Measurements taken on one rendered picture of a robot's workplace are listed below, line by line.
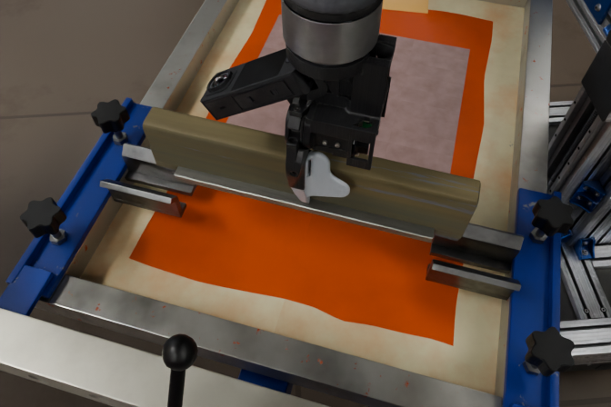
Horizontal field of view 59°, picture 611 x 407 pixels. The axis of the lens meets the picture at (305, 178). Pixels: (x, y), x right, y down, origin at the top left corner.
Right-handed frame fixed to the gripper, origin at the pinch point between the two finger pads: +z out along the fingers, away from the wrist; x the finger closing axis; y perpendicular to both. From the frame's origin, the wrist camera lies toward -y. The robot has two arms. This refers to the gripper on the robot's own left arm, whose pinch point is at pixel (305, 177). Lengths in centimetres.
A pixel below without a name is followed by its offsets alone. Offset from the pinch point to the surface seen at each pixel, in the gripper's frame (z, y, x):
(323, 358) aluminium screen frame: 10.2, 6.3, -15.4
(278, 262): 13.7, -2.4, -4.2
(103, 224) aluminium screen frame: 12.1, -25.6, -6.0
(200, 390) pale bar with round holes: 5.1, -3.9, -23.0
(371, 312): 13.7, 10.3, -7.5
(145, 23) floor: 109, -114, 138
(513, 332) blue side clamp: 9.2, 25.5, -7.4
